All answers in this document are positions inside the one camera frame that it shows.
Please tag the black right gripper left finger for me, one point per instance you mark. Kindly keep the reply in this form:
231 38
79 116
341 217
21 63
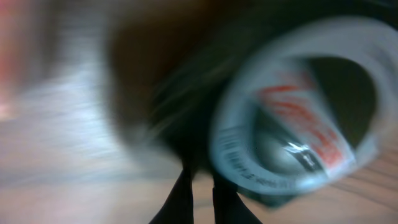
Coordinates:
178 207

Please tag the green round-label box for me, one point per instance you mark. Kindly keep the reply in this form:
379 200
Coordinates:
277 111

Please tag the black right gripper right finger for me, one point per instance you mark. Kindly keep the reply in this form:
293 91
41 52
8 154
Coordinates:
229 208

